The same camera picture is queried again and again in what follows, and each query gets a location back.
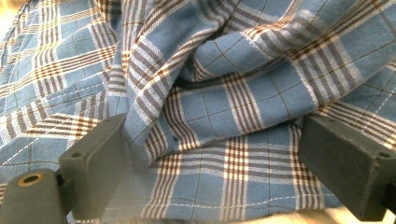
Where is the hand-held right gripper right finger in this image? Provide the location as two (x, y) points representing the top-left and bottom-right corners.
(297, 114), (396, 222)

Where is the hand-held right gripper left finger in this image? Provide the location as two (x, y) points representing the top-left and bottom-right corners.
(58, 113), (129, 221)

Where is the blue plaid shirt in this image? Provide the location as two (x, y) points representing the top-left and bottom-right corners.
(0, 0), (396, 224)

